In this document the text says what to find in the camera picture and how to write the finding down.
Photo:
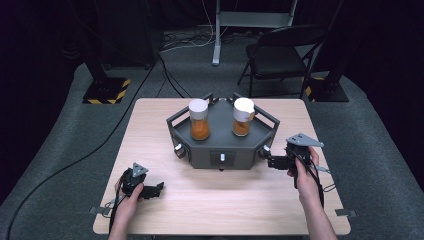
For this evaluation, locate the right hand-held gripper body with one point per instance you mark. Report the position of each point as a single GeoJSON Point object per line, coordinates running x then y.
{"type": "Point", "coordinates": [298, 155]}

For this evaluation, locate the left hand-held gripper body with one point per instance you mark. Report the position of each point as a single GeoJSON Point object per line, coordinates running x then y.
{"type": "Point", "coordinates": [131, 181]}

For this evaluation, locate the spout-lid jar of orange powder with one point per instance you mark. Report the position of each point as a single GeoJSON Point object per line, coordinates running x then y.
{"type": "Point", "coordinates": [242, 118]}

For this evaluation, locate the black hexagonal tray device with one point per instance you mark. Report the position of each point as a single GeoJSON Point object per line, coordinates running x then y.
{"type": "Point", "coordinates": [221, 150]}

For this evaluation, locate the flat-lid jar of orange powder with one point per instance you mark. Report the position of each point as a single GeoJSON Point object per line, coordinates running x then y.
{"type": "Point", "coordinates": [199, 123]}

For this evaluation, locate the person's left hand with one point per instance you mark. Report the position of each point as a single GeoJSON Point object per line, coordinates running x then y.
{"type": "Point", "coordinates": [128, 206]}

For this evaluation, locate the person's right hand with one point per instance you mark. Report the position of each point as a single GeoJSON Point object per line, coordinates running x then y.
{"type": "Point", "coordinates": [308, 181]}

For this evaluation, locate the black stand with striped base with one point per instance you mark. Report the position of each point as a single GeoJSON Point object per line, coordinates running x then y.
{"type": "Point", "coordinates": [328, 88]}
{"type": "Point", "coordinates": [105, 90]}

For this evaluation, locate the black folding chair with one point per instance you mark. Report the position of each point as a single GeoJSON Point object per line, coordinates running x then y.
{"type": "Point", "coordinates": [278, 60]}

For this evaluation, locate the white metal stand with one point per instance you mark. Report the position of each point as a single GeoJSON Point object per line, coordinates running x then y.
{"type": "Point", "coordinates": [217, 33]}

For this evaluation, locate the dark box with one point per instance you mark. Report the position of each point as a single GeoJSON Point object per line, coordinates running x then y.
{"type": "Point", "coordinates": [130, 33]}

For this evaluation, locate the grey metal table bracket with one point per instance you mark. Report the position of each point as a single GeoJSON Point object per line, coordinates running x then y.
{"type": "Point", "coordinates": [96, 210]}
{"type": "Point", "coordinates": [345, 212]}

